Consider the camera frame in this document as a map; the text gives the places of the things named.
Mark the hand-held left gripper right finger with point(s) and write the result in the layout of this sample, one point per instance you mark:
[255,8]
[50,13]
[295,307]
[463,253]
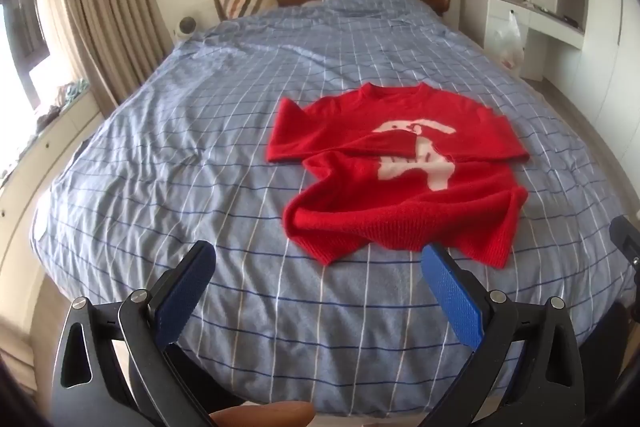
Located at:
[450,292]

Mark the beige curtain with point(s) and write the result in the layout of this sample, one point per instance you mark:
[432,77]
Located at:
[110,7]

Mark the blue plaid duvet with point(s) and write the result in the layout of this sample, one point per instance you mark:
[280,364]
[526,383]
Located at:
[200,157]

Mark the white desk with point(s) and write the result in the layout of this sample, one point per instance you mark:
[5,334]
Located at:
[540,27]

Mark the white wardrobe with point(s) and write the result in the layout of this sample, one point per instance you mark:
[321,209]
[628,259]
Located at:
[605,57]

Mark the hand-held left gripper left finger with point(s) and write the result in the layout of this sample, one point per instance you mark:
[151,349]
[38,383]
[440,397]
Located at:
[180,292]

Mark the white plastic bag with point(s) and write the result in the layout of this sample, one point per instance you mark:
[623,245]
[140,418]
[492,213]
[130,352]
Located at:
[510,42]

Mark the person's left hand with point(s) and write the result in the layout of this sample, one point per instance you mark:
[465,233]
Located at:
[265,414]

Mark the clothes pile on sill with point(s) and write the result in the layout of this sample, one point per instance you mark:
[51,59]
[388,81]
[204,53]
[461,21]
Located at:
[67,97]

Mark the window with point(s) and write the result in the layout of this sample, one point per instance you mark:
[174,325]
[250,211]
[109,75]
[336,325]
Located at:
[22,32]

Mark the red sweater with white print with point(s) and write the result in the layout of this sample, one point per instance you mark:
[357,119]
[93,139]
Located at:
[350,187]

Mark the round white speaker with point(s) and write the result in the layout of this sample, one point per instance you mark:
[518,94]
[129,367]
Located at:
[187,26]

